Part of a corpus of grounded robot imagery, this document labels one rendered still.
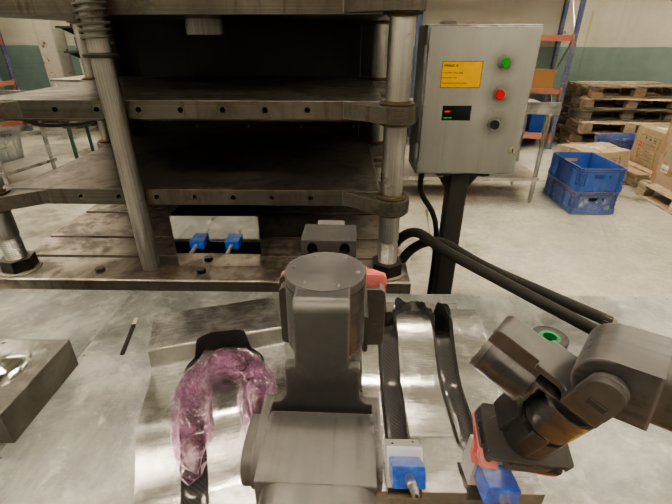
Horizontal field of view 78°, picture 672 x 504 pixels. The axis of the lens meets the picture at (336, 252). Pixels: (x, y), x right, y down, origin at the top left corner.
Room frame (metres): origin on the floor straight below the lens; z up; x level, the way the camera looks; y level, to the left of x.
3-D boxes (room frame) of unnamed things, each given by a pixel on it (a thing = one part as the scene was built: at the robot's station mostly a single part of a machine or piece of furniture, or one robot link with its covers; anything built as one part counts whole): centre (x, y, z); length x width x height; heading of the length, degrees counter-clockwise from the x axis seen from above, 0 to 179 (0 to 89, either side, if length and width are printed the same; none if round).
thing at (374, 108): (1.49, 0.40, 1.20); 1.29 x 0.83 x 0.19; 89
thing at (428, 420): (0.60, -0.16, 0.87); 0.50 x 0.26 x 0.14; 179
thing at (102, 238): (1.49, 0.41, 0.76); 1.30 x 0.84 x 0.07; 89
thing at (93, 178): (1.49, 0.40, 0.96); 1.29 x 0.83 x 0.18; 89
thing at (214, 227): (1.41, 0.37, 0.87); 0.50 x 0.27 x 0.17; 179
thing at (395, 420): (0.58, -0.15, 0.92); 0.35 x 0.16 x 0.09; 179
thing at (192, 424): (0.52, 0.19, 0.90); 0.26 x 0.18 x 0.08; 16
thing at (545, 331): (0.75, -0.49, 0.82); 0.08 x 0.08 x 0.04
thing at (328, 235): (0.31, 0.00, 1.25); 0.07 x 0.06 x 0.11; 87
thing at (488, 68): (1.29, -0.39, 0.74); 0.31 x 0.22 x 1.47; 89
